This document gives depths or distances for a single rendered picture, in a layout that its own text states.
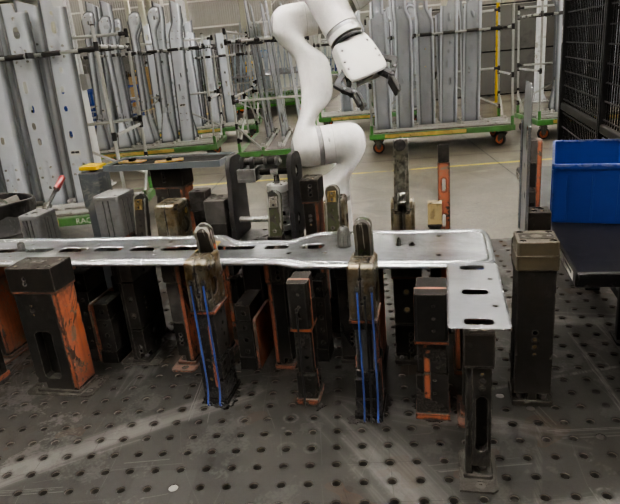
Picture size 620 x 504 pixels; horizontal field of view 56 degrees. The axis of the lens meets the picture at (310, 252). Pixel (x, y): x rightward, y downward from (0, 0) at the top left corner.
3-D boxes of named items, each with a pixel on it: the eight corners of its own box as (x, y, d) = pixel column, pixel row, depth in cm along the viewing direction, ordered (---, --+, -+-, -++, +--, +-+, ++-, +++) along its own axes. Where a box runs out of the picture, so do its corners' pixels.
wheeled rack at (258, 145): (316, 168, 743) (304, 20, 685) (239, 174, 749) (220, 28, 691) (319, 144, 923) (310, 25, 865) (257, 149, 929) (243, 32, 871)
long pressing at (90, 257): (-69, 271, 149) (-71, 265, 148) (-7, 242, 169) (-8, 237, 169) (497, 268, 118) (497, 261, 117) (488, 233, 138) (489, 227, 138)
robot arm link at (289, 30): (347, 159, 177) (294, 167, 176) (342, 163, 189) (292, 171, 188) (321, -8, 174) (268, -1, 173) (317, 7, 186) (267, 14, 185)
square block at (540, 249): (511, 405, 122) (516, 242, 110) (507, 384, 129) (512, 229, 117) (552, 407, 120) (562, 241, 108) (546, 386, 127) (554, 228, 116)
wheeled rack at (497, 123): (369, 155, 794) (362, 16, 736) (370, 143, 887) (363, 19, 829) (515, 145, 769) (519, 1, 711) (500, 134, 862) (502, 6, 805)
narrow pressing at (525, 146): (523, 254, 121) (529, 83, 109) (517, 236, 131) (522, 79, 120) (527, 253, 120) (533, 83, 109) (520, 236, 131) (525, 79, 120)
